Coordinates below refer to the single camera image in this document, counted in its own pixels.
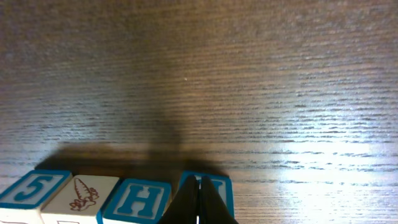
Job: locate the wooden block red letter D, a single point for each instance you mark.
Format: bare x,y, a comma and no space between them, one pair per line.
223,184

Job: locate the wooden block yellow side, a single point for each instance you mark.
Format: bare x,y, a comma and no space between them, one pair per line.
81,201

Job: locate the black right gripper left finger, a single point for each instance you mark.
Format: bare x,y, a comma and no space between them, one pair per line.
183,208

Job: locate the wooden block number five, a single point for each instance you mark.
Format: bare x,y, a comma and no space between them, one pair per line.
22,202

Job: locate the wooden block letter H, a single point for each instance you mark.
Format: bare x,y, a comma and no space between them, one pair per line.
135,201

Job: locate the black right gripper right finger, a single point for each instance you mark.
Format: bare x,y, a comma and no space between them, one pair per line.
212,208

